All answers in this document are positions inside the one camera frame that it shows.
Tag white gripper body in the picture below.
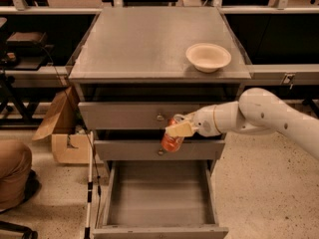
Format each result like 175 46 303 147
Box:
187 105 220 137

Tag red coke can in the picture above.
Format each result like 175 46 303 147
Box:
161 133 183 152

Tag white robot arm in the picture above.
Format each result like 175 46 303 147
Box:
165 88 319 159

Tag grey drawer cabinet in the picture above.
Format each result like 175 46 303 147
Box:
68 6 252 239

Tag grey open bottom drawer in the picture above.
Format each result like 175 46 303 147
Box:
93 160 228 239

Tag grey middle drawer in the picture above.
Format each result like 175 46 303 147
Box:
95 140 224 160

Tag grey top drawer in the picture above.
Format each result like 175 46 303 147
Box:
79 102 204 129

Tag white paper bowl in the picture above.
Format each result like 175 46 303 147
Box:
185 43 231 73

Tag brown cardboard box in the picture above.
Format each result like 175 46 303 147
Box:
33 87 90 164

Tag white black pole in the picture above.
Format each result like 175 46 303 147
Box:
84 132 94 239

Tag black shoe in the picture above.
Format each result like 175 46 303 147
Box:
23 170 40 202

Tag black stand with tray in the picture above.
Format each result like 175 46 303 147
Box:
0 17 54 126

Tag person leg tan trousers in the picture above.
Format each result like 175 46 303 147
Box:
0 139 32 212

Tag black office chair base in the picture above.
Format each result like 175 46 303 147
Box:
0 221 38 239

